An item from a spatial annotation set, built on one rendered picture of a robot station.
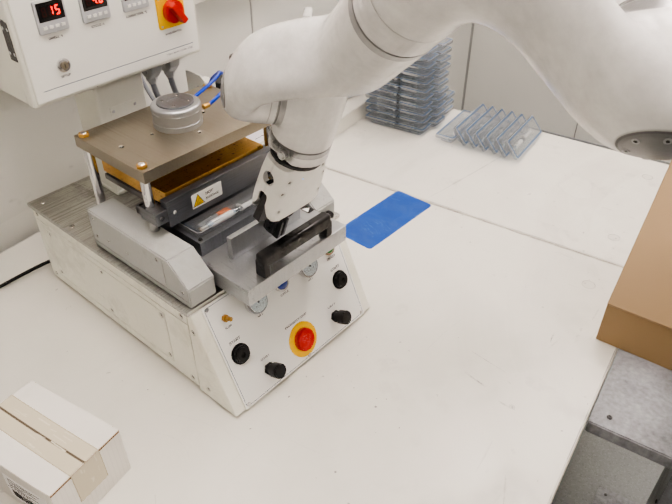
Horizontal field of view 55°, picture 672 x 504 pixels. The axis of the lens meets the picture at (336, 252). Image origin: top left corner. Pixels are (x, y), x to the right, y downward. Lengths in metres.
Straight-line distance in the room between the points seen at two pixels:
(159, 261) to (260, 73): 0.38
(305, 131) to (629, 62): 0.46
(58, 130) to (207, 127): 0.55
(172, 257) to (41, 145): 0.63
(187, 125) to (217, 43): 0.80
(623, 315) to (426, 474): 0.45
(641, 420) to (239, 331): 0.65
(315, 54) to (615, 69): 0.32
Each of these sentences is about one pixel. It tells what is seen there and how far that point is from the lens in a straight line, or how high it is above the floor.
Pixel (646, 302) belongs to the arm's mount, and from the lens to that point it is 1.20.
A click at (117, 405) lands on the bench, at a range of 1.12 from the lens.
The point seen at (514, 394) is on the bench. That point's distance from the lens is 1.12.
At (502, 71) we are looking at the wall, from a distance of 3.43.
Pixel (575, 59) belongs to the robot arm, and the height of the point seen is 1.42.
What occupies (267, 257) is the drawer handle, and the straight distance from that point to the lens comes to 0.94.
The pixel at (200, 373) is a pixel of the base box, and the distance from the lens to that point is 1.07.
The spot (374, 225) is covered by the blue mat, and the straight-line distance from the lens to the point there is 1.44.
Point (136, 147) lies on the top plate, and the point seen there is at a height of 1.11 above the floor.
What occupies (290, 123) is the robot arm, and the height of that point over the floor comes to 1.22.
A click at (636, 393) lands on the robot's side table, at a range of 1.19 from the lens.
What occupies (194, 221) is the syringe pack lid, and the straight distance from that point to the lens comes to 1.03.
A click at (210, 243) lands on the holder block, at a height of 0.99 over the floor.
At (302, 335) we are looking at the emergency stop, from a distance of 1.10.
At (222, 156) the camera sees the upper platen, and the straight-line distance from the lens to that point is 1.09.
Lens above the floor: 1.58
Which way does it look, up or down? 37 degrees down
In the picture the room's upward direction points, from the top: straight up
